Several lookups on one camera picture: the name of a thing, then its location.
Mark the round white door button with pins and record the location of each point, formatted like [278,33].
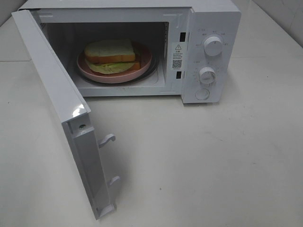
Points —
[202,94]

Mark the pink round plate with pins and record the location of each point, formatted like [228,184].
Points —
[141,64]

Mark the toast sandwich with lettuce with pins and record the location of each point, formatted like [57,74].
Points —
[111,56]

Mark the white microwave door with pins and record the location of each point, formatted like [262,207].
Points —
[73,112]

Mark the glass microwave turntable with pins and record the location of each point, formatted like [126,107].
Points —
[145,77]

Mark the lower white timer knob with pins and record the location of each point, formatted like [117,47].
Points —
[207,75]

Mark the white microwave oven body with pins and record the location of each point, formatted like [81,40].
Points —
[173,30]

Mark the upper white power knob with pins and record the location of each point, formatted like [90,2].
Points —
[213,45]

